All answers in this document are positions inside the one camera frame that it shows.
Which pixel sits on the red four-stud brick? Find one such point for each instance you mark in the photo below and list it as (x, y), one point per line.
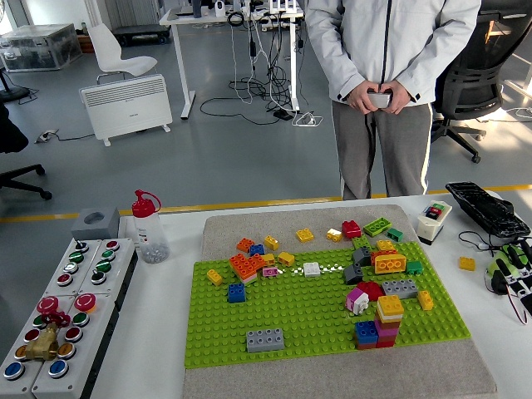
(351, 228)

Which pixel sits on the orange four-stud brick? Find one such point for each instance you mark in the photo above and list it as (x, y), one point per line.
(245, 244)

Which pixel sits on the small grey pushbutton box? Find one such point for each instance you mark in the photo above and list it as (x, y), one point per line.
(72, 270)
(116, 266)

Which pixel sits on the large yellow hollow brick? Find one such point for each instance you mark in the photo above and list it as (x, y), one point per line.
(390, 264)

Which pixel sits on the person's right hand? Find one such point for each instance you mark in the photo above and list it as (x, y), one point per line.
(359, 97)

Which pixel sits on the black servo motor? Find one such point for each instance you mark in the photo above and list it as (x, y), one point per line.
(498, 287)

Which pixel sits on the white four-stud brick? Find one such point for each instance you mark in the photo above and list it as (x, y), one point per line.
(311, 269)

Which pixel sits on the white desk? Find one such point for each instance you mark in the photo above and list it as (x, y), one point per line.
(174, 19)

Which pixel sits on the white and yellow brick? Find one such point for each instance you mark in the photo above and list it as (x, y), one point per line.
(334, 234)

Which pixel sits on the clear bottle with red cap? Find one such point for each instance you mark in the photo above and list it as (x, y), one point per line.
(149, 237)

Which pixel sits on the lime green long brick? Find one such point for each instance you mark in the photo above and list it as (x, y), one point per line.
(377, 226)

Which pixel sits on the person's left hand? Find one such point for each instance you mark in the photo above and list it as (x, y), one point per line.
(401, 97)

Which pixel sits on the black platform cart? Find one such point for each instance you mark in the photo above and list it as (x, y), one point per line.
(141, 31)

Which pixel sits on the white plastic chair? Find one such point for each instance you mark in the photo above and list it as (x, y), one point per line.
(104, 45)

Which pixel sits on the black plastic tray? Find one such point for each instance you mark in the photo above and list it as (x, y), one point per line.
(486, 208)

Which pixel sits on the yellow brick with white base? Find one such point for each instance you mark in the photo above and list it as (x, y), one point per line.
(390, 305)

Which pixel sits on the small pink brick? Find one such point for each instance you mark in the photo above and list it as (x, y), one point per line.
(270, 272)

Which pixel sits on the red rounded brick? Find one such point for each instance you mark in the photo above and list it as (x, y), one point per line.
(370, 289)

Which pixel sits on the small white camera device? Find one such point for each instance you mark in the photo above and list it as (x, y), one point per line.
(380, 100)

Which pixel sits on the dark grey sloped brick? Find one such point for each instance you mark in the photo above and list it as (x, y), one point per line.
(353, 273)
(362, 255)

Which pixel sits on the grey-brown mat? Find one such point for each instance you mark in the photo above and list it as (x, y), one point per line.
(249, 224)

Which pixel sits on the grey eight-stud brick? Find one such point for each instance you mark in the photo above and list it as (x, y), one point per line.
(400, 288)
(265, 340)

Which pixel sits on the white panel heater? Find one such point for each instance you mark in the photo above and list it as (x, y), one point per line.
(124, 108)

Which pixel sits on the dark green brick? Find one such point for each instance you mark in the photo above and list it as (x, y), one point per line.
(414, 267)
(395, 234)

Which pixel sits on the white switch box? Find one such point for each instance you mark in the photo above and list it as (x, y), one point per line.
(430, 226)

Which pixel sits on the black mesh office chair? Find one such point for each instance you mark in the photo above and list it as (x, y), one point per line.
(465, 91)

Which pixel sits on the black power adapter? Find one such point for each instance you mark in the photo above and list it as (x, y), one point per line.
(283, 115)

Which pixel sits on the red dotted brick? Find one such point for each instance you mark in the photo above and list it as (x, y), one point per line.
(374, 253)

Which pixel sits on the grey block with round hole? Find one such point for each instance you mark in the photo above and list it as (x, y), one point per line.
(108, 226)

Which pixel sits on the clear plastic crate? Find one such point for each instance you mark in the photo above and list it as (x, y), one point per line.
(41, 45)

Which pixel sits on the lime green four-stud brick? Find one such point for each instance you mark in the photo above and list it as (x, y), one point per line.
(361, 242)

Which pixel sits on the lime green printed part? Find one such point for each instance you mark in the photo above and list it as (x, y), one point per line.
(492, 268)

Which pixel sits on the person's right forearm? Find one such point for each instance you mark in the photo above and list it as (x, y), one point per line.
(332, 58)

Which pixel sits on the green studded baseplate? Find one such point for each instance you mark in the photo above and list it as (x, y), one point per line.
(291, 328)

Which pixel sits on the person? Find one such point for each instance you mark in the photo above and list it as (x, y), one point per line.
(395, 25)

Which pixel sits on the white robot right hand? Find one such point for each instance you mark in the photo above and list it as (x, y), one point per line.
(524, 291)

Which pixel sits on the black swivel chair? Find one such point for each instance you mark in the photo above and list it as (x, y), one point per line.
(10, 133)

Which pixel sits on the orange layered brick stack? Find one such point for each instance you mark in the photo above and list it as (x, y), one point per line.
(247, 266)

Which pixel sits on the blue four-stud brick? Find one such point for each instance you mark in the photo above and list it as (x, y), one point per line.
(256, 249)
(237, 292)
(365, 331)

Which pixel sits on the black round stand base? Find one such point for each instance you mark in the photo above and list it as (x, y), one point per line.
(14, 93)

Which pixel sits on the brown flat brick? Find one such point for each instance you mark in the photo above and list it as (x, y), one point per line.
(365, 346)

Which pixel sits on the large grey pushbutton box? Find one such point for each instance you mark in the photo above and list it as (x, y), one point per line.
(83, 349)
(25, 374)

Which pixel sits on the pink and white figure brick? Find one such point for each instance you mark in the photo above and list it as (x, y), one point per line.
(358, 300)

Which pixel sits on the small yellow brick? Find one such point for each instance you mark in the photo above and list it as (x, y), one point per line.
(286, 258)
(466, 263)
(271, 242)
(385, 245)
(215, 276)
(425, 300)
(304, 235)
(269, 258)

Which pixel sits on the red base brick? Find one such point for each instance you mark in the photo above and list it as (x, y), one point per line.
(385, 343)

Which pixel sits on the white desk camera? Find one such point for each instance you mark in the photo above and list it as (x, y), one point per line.
(219, 7)

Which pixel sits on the person's left forearm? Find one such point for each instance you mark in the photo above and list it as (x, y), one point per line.
(444, 54)

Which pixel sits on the pink four-stud brick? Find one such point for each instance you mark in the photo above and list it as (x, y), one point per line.
(386, 332)

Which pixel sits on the metal floor socket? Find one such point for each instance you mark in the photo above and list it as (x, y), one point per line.
(45, 136)

